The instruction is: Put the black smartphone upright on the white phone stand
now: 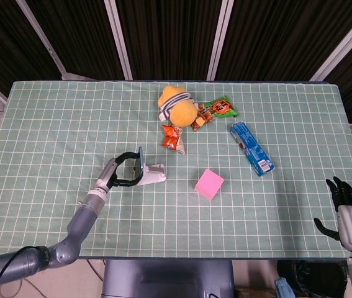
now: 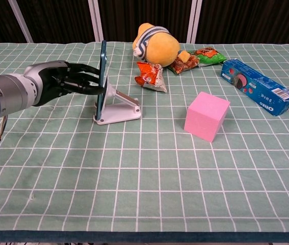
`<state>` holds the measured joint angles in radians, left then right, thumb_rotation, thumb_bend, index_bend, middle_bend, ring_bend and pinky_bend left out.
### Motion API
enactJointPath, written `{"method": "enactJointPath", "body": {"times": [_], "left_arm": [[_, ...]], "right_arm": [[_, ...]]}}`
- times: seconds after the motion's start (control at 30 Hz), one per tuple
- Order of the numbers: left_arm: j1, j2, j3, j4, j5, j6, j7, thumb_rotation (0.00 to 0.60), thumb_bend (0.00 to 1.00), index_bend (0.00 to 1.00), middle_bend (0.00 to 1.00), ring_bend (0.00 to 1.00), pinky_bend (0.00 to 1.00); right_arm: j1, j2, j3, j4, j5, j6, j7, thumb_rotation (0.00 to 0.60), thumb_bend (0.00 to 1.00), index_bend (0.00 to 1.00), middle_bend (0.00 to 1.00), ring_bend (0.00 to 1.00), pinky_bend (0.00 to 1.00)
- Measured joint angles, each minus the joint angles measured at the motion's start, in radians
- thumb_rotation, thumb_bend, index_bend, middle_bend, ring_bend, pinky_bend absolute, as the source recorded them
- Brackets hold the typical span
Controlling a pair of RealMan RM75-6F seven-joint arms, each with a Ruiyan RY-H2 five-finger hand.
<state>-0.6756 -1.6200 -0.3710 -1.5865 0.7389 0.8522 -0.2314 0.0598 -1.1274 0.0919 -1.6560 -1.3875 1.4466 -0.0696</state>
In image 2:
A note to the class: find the left robot hand black silver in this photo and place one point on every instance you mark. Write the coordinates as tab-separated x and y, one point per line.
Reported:
50	84

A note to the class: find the black smartphone with blue edge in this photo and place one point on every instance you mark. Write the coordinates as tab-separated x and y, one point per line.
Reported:
103	56

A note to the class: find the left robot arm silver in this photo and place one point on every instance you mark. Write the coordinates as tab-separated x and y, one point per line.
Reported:
9	94

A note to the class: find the white folding phone stand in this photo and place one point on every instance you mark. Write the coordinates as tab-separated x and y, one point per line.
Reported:
121	109

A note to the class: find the dark pleated curtain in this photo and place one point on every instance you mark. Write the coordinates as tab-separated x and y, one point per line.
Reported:
62	20

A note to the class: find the orange snack bag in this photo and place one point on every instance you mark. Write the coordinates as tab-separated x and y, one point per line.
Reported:
149	76

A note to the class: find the yellow plush toy striped scarf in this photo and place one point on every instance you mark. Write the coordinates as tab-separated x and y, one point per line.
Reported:
162	51

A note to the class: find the green checked tablecloth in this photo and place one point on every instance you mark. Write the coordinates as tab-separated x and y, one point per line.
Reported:
144	178

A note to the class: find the pink foam cube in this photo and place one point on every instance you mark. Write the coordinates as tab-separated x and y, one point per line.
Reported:
205	114

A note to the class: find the green snack bag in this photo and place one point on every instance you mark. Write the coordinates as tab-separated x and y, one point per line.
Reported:
208	57

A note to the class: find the blue Oreo cookie box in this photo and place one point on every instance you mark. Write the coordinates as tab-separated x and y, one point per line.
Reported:
259	85

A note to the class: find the white frame post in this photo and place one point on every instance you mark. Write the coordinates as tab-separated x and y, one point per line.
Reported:
20	20
96	20
194	20

